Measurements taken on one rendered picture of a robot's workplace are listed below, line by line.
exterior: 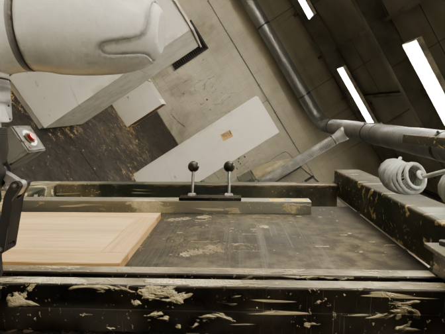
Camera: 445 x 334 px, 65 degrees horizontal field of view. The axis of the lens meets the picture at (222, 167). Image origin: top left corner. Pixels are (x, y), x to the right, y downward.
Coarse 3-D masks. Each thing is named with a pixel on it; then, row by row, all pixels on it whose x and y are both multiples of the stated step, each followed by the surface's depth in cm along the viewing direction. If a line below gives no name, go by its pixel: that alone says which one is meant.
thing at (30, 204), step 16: (32, 208) 113; (48, 208) 113; (64, 208) 112; (80, 208) 112; (96, 208) 112; (112, 208) 112; (128, 208) 112; (144, 208) 111; (160, 208) 111; (176, 208) 111; (192, 208) 111; (208, 208) 111; (224, 208) 110; (240, 208) 110; (256, 208) 110; (272, 208) 110; (288, 208) 110; (304, 208) 109
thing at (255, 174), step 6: (276, 156) 724; (270, 162) 696; (276, 162) 693; (282, 162) 691; (252, 168) 709; (258, 168) 694; (264, 168) 690; (270, 168) 684; (246, 174) 694; (252, 174) 686; (258, 174) 683; (264, 174) 682; (240, 180) 691; (246, 180) 680; (252, 180) 682; (258, 180) 662
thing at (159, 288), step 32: (32, 288) 48; (64, 288) 48; (96, 288) 48; (128, 288) 47; (160, 288) 47; (192, 288) 47; (224, 288) 47; (256, 288) 47; (288, 288) 47; (320, 288) 46; (352, 288) 46; (384, 288) 46; (416, 288) 46; (0, 320) 49; (32, 320) 49; (64, 320) 48; (96, 320) 48; (128, 320) 48; (160, 320) 48; (192, 320) 48; (224, 320) 47; (256, 320) 47; (288, 320) 47; (320, 320) 47; (352, 320) 47; (384, 320) 47; (416, 320) 46
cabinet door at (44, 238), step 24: (24, 216) 101; (48, 216) 101; (72, 216) 101; (96, 216) 101; (120, 216) 101; (144, 216) 101; (24, 240) 82; (48, 240) 82; (72, 240) 82; (96, 240) 82; (120, 240) 81; (24, 264) 68; (48, 264) 68; (72, 264) 68; (96, 264) 68; (120, 264) 68
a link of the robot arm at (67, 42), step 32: (32, 0) 38; (64, 0) 38; (96, 0) 39; (128, 0) 40; (32, 32) 39; (64, 32) 39; (96, 32) 39; (128, 32) 40; (160, 32) 44; (32, 64) 42; (64, 64) 41; (96, 64) 42; (128, 64) 43
